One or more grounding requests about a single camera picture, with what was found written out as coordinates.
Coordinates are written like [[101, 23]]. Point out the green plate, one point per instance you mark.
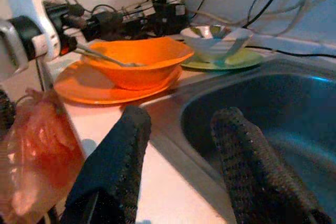
[[244, 60]]

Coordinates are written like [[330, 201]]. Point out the stainless steel sink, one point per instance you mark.
[[275, 98]]

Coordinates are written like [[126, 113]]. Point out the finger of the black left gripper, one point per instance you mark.
[[67, 47]]

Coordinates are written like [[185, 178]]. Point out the red plastic bag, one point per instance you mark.
[[39, 155]]

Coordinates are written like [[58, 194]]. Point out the orange bowl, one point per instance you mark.
[[147, 74]]

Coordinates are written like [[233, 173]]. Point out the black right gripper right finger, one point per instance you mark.
[[249, 176]]

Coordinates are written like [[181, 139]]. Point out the metal spoon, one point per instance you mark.
[[105, 56]]

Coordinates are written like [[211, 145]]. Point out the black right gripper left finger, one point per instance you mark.
[[113, 171]]

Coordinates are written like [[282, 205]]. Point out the black power strip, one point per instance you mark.
[[110, 24]]

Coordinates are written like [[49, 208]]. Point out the white bowl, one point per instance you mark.
[[207, 48]]

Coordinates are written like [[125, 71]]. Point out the orange plate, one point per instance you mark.
[[86, 87]]

